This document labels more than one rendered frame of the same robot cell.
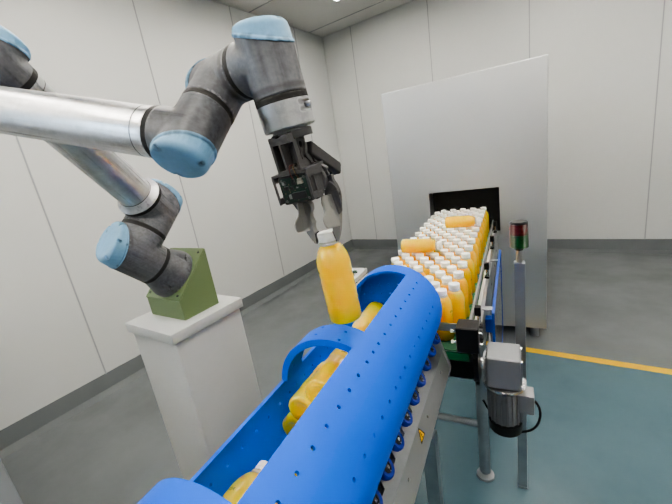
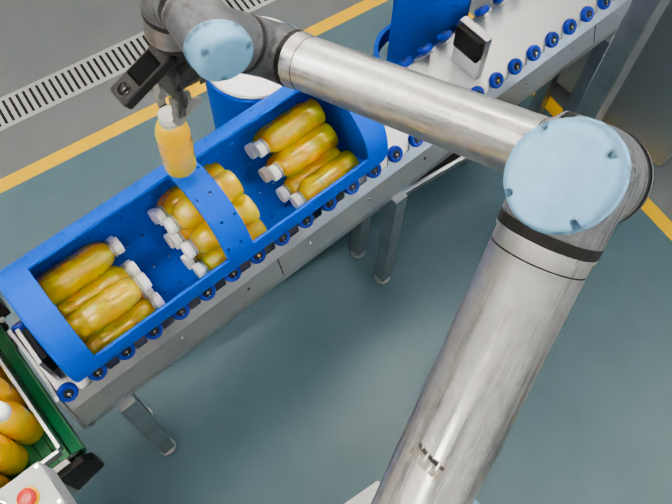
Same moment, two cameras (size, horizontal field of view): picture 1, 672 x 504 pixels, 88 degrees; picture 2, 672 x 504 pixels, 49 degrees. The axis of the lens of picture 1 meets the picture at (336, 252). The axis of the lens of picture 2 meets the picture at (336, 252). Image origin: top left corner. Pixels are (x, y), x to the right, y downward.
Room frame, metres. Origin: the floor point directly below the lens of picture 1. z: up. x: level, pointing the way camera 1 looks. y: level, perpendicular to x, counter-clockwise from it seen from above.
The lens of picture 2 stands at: (1.33, 0.58, 2.58)
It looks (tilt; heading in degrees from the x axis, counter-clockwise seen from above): 64 degrees down; 199
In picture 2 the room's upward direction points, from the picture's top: 2 degrees clockwise
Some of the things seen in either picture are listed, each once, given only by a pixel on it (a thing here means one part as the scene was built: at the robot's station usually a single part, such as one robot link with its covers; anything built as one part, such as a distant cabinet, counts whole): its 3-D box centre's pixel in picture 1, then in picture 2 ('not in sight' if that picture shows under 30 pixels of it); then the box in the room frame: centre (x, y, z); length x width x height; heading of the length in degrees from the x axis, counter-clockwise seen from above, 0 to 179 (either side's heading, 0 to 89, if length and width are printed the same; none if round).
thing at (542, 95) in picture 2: not in sight; (552, 70); (-0.74, 0.72, 0.31); 0.06 x 0.06 x 0.63; 61
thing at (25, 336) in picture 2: not in sight; (41, 353); (1.08, -0.19, 0.99); 0.10 x 0.02 x 0.12; 61
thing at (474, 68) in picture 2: not in sight; (468, 49); (-0.09, 0.45, 1.00); 0.10 x 0.04 x 0.15; 61
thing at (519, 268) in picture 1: (521, 384); not in sight; (1.24, -0.69, 0.55); 0.04 x 0.04 x 1.10; 61
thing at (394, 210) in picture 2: not in sight; (388, 240); (0.19, 0.37, 0.31); 0.06 x 0.06 x 0.63; 61
